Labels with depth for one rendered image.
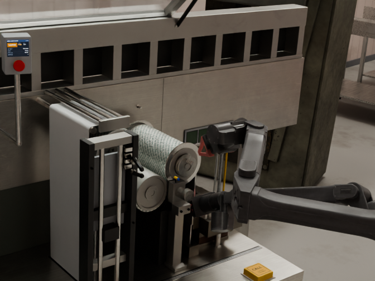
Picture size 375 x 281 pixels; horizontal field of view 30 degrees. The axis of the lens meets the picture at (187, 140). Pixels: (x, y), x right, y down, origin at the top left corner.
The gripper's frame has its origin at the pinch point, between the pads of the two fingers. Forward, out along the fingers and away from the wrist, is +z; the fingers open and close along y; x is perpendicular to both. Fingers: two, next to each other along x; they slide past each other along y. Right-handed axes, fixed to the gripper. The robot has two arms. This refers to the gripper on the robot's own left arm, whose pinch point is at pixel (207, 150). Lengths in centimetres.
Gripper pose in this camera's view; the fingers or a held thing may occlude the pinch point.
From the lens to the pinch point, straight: 214.9
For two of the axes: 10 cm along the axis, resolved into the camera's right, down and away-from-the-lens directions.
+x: -3.3, -9.2, 2.1
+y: 8.0, -1.5, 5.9
